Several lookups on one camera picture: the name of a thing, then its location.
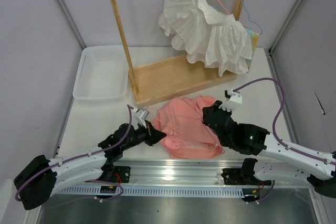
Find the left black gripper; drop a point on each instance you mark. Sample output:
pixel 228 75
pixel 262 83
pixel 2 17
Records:
pixel 152 135

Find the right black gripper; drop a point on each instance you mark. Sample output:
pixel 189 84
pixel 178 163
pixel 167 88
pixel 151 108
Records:
pixel 207 110

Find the pink skirt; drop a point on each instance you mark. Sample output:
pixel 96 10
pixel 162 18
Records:
pixel 200 142

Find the pink wire hanger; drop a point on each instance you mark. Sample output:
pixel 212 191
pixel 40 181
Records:
pixel 179 122

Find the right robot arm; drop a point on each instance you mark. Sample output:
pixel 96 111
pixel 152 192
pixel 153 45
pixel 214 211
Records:
pixel 271 158

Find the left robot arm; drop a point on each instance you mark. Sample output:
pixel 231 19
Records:
pixel 43 177

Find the wooden clothes rack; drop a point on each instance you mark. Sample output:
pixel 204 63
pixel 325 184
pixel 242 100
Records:
pixel 167 73

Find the white plastic basket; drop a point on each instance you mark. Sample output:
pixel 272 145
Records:
pixel 102 74

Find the colourful pastel garment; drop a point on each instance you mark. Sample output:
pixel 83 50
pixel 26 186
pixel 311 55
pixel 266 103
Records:
pixel 254 37

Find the white ruffled dress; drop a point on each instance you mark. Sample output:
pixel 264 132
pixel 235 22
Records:
pixel 216 39

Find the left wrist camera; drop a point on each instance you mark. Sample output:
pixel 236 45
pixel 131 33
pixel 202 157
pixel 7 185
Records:
pixel 140 115

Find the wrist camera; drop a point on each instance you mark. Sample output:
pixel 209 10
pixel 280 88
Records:
pixel 233 100
pixel 140 115

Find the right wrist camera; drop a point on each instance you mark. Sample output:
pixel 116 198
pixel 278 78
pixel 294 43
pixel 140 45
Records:
pixel 233 100

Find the aluminium mounting rail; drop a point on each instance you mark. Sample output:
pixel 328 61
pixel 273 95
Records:
pixel 207 173

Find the white slotted cable duct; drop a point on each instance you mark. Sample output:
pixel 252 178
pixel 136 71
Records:
pixel 160 191

